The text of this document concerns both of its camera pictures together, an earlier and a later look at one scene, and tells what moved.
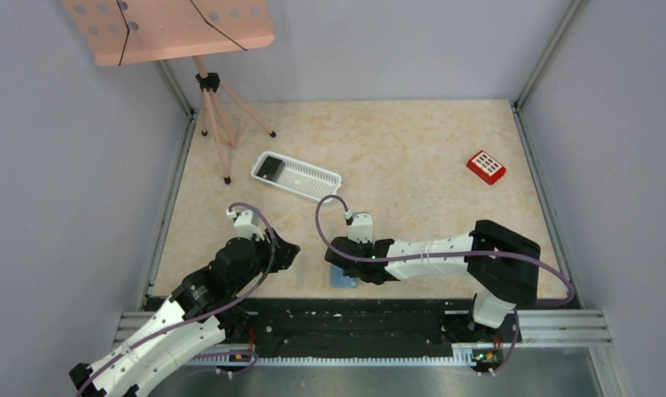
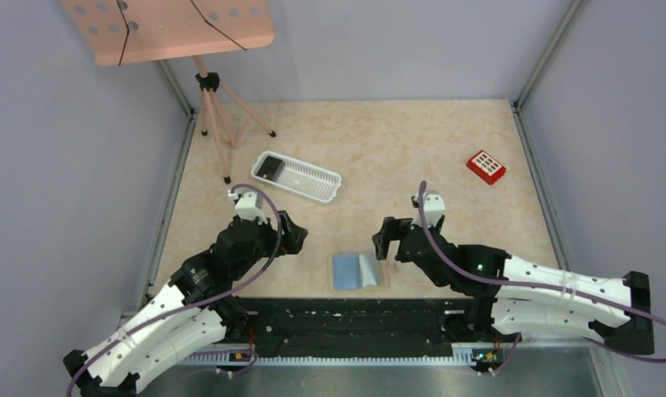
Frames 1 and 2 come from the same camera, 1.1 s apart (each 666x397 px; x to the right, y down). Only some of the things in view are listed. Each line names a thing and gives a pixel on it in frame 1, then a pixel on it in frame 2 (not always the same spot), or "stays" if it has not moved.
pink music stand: [122, 31] stays
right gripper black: [367, 243] to [388, 232]
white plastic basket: [285, 173] stays
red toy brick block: [486, 168] stays
